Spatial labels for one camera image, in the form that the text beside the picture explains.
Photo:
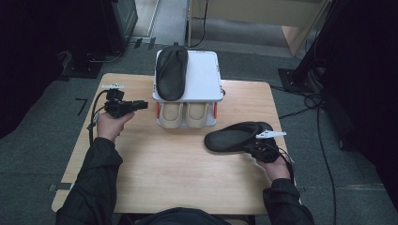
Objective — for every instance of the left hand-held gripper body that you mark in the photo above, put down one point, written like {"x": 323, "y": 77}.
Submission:
{"x": 119, "y": 106}

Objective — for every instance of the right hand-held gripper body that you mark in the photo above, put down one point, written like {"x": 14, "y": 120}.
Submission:
{"x": 266, "y": 150}

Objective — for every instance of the black flip-flop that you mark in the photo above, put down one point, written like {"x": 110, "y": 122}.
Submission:
{"x": 171, "y": 75}
{"x": 231, "y": 137}

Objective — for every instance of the cream clog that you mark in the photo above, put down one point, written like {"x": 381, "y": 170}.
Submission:
{"x": 170, "y": 114}
{"x": 197, "y": 114}

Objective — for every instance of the white shoe rack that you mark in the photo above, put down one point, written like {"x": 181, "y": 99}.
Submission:
{"x": 203, "y": 75}

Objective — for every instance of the person's right hand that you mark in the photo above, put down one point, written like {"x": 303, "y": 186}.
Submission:
{"x": 277, "y": 170}

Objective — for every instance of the person's left hand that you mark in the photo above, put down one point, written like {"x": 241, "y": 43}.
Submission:
{"x": 109, "y": 128}

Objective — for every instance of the black floor tape mark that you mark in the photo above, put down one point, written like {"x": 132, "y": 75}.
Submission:
{"x": 84, "y": 104}

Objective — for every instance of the black stand base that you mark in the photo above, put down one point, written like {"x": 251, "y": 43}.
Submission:
{"x": 81, "y": 67}

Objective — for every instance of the black metal stand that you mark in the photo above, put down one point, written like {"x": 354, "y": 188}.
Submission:
{"x": 297, "y": 79}

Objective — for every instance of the dark cabinet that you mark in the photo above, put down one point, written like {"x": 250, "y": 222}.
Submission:
{"x": 122, "y": 22}

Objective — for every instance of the person's dark torso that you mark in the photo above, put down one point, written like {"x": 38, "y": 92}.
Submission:
{"x": 181, "y": 217}

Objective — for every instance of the wooden cabinet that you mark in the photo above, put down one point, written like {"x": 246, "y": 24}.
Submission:
{"x": 250, "y": 9}

